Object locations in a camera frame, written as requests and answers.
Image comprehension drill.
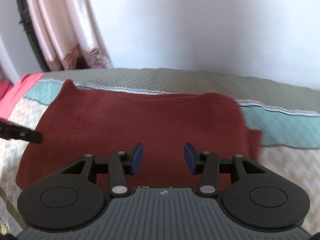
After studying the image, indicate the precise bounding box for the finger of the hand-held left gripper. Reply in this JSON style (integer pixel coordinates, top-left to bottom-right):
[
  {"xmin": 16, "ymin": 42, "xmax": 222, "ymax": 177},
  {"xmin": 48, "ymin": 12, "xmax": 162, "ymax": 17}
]
[{"xmin": 0, "ymin": 120, "xmax": 42, "ymax": 145}]

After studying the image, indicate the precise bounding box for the pink lace-trimmed curtain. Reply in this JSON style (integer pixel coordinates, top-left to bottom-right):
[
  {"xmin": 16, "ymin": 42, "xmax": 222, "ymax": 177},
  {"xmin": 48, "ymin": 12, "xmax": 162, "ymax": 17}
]
[{"xmin": 23, "ymin": 0, "xmax": 112, "ymax": 71}]

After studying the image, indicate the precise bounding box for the patterned quilted bed cover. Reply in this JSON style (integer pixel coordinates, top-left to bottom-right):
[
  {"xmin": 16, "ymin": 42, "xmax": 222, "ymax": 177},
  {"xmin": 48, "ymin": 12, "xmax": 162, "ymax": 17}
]
[{"xmin": 0, "ymin": 67, "xmax": 320, "ymax": 240}]

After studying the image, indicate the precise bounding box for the red cloth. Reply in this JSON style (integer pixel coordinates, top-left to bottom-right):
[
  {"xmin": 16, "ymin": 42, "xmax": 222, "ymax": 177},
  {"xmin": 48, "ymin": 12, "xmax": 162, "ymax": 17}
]
[{"xmin": 0, "ymin": 79, "xmax": 12, "ymax": 98}]

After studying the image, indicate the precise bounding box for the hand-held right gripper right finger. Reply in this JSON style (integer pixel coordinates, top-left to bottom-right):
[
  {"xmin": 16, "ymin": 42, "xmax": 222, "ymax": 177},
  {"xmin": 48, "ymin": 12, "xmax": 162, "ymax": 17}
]
[{"xmin": 184, "ymin": 142, "xmax": 266, "ymax": 198}]

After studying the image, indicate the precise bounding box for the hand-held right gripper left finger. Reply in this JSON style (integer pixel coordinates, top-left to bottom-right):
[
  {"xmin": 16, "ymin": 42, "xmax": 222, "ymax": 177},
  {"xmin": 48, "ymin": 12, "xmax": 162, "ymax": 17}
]
[{"xmin": 61, "ymin": 143, "xmax": 144, "ymax": 198}]

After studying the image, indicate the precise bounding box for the dark red long-sleeve sweater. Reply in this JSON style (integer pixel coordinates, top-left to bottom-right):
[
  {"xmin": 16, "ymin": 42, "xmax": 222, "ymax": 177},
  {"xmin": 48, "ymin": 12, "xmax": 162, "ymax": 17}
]
[{"xmin": 15, "ymin": 79, "xmax": 263, "ymax": 191}]

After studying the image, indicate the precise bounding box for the pink bed sheet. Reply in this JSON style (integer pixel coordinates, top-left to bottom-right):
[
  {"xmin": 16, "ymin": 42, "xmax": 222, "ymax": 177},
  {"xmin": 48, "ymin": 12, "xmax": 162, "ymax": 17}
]
[{"xmin": 0, "ymin": 72, "xmax": 46, "ymax": 121}]

